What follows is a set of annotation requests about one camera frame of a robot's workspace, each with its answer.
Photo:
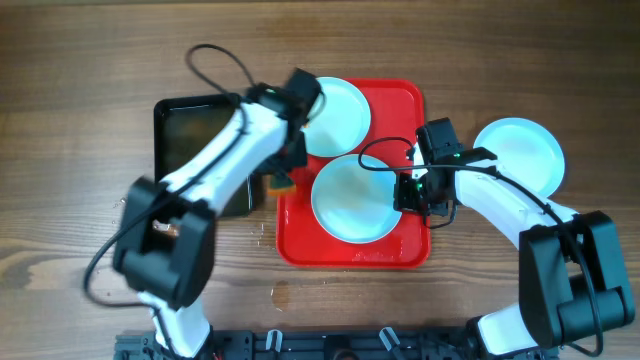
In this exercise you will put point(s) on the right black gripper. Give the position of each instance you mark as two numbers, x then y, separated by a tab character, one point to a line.
404	201

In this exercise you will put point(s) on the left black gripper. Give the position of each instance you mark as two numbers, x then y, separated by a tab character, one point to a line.
299	160

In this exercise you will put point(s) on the green and orange sponge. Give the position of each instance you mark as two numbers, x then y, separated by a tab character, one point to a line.
280	184

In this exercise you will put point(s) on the light blue plate top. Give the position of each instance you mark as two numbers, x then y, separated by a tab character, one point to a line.
341	118

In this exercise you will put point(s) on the light blue plate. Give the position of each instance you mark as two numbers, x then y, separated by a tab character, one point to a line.
528	151
341	118
352	199

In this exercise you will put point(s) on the light blue plate bottom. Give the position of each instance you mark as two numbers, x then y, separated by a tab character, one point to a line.
528	151

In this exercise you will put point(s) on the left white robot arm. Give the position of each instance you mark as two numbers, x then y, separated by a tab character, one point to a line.
165	247

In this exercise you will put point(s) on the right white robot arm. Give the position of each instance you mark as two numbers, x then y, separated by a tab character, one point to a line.
573	283

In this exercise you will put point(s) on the black rectangular water tray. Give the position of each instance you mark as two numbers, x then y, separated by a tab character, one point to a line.
190	130

